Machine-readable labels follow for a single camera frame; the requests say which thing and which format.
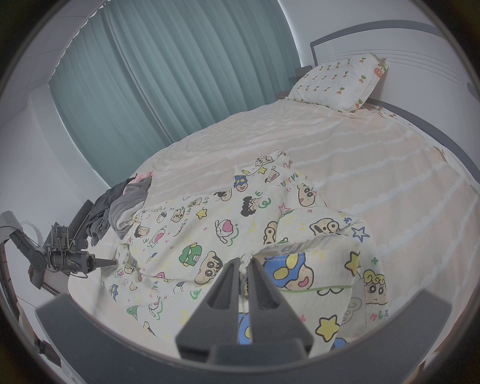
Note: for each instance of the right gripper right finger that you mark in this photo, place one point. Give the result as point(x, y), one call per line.
point(277, 315)

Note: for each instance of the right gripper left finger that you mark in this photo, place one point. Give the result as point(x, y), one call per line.
point(210, 318)

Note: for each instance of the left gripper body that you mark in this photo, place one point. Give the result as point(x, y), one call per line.
point(80, 262)

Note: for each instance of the white printed pyjama top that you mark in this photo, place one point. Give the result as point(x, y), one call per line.
point(243, 225)

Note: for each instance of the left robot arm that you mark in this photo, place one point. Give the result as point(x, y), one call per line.
point(33, 255)

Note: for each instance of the dark grey garment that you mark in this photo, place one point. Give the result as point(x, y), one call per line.
point(98, 230)

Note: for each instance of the black chair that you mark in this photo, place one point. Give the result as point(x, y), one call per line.
point(80, 221)

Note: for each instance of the black garment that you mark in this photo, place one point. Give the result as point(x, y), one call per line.
point(108, 202)

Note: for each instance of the grey sweater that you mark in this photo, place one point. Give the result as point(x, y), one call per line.
point(125, 213)

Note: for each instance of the pink garment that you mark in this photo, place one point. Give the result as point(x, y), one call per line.
point(144, 177)

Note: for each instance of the bed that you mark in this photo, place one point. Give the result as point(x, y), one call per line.
point(375, 187)

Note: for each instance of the blue-green curtain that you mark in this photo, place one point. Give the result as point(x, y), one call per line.
point(112, 93)
point(206, 56)

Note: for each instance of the grey bedside table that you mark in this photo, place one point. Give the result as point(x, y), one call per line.
point(296, 80)

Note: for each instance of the white printed pillow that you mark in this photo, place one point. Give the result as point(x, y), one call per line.
point(337, 82)

